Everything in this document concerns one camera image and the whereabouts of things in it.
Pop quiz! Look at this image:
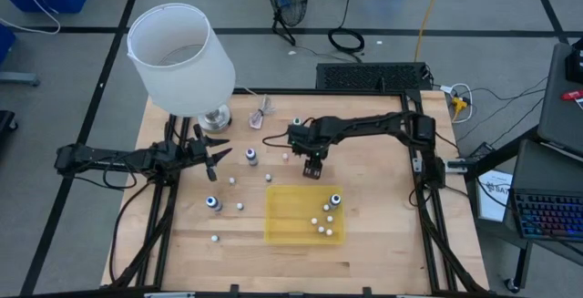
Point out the black rolling computer cart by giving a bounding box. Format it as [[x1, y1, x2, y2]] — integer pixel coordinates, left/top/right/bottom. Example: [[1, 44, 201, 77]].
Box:
[[464, 124, 583, 294]]

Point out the white paper sheet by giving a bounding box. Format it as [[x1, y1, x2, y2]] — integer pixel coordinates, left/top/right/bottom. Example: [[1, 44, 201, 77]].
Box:
[[476, 169, 515, 223]]

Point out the grey metal floor base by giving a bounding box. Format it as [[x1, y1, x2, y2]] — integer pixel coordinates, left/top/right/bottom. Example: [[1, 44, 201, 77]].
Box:
[[0, 71, 41, 87]]

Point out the black coiled floor cable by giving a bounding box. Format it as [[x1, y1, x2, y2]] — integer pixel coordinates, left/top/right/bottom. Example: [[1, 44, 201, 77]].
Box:
[[321, 0, 368, 56]]

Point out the silver lamp base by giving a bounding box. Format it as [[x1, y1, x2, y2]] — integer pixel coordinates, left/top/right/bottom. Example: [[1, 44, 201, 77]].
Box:
[[197, 104, 233, 134]]

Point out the black vented computer case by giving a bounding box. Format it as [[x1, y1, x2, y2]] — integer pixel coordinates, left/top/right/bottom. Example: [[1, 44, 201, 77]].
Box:
[[314, 61, 434, 92]]

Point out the black aluminium table frame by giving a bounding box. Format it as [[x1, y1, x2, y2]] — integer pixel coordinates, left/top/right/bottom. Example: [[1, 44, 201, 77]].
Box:
[[99, 87, 491, 298]]

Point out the white lamp shade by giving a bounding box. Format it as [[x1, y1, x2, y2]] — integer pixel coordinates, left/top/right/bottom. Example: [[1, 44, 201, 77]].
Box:
[[126, 2, 237, 118]]

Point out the backlit computer keyboard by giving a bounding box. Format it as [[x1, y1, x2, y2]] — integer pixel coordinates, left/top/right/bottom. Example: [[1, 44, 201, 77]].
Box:
[[509, 187, 583, 243]]

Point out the large blue food coloring bottle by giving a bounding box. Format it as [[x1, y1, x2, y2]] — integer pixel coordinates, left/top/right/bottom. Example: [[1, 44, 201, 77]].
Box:
[[204, 195, 224, 213]]

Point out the bundled clear lamp cable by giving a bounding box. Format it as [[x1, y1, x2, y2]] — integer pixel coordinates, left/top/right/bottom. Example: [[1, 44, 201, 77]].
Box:
[[248, 95, 277, 130]]

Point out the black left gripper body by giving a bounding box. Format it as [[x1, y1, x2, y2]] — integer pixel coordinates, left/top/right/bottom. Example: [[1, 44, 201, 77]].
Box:
[[181, 123, 219, 183]]

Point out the yellow translucent plastic bin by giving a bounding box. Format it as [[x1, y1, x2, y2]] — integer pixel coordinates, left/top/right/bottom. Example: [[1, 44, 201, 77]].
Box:
[[263, 183, 346, 246]]

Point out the dark grey cart top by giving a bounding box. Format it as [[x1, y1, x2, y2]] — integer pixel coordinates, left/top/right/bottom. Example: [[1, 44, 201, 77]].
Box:
[[537, 41, 583, 156]]

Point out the silver aluminium bar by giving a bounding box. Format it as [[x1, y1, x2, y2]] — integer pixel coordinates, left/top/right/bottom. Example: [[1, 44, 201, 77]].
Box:
[[144, 291, 197, 298]]

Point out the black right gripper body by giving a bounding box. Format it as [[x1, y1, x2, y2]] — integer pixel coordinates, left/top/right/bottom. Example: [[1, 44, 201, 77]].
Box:
[[298, 136, 330, 160]]

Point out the yellow extension cable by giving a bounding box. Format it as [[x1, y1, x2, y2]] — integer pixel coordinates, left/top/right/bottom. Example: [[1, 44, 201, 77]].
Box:
[[413, 0, 446, 62]]

